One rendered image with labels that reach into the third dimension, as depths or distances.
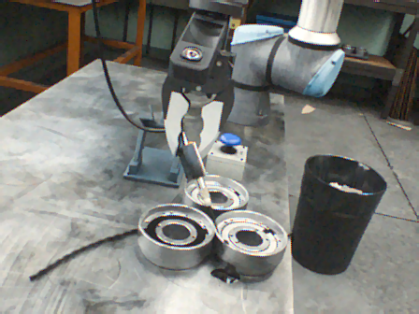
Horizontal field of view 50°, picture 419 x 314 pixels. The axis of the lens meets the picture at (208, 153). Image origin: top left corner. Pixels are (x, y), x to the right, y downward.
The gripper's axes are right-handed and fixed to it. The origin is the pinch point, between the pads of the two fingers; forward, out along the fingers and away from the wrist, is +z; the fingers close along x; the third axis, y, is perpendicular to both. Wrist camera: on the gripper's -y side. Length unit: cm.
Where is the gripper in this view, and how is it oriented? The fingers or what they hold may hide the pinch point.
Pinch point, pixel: (187, 150)
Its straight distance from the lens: 62.2
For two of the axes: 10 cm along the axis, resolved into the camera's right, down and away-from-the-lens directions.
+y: 1.3, -2.8, 9.5
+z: -1.9, 9.3, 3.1
